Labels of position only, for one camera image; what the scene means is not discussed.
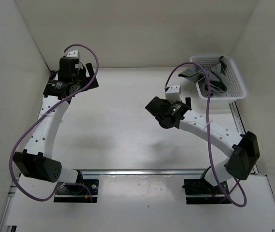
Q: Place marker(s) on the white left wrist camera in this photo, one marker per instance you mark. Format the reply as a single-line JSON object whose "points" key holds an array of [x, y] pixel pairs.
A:
{"points": [[73, 54]]}

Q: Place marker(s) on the aluminium left frame rail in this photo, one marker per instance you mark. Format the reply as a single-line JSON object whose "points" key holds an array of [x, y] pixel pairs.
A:
{"points": [[3, 222]]}

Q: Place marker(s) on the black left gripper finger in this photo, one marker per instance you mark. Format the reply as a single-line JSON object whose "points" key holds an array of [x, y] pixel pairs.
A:
{"points": [[90, 74], [94, 84]]}

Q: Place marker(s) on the aluminium right frame rail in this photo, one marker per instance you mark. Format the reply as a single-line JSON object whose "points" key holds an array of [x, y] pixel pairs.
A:
{"points": [[237, 118]]}

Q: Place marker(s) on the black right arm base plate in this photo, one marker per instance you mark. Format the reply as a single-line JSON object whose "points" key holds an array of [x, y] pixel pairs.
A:
{"points": [[199, 191]]}

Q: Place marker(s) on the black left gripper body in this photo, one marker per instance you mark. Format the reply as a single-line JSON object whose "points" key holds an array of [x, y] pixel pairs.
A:
{"points": [[81, 76]]}

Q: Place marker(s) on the grey cotton shorts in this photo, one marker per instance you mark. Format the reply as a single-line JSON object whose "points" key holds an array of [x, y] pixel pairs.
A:
{"points": [[218, 80]]}

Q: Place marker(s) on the aluminium front frame rail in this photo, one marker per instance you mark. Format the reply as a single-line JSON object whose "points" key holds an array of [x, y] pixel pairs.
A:
{"points": [[143, 172]]}

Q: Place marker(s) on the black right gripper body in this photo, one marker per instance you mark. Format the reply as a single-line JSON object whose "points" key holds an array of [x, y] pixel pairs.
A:
{"points": [[166, 101]]}

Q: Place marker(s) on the aluminium frame rail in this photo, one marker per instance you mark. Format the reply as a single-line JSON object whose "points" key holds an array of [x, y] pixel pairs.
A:
{"points": [[143, 172], [237, 118], [3, 222]]}

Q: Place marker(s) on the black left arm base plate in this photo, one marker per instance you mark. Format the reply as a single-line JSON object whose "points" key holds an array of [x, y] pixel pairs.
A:
{"points": [[78, 194]]}

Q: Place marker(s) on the white perforated plastic basket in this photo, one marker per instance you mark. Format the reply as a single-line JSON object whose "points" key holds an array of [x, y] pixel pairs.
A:
{"points": [[236, 89]]}

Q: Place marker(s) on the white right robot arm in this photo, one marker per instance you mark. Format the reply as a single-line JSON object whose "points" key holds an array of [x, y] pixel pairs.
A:
{"points": [[242, 150]]}

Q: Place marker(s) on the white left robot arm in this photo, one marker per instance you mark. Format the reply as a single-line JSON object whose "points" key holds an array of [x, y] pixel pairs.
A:
{"points": [[35, 161]]}

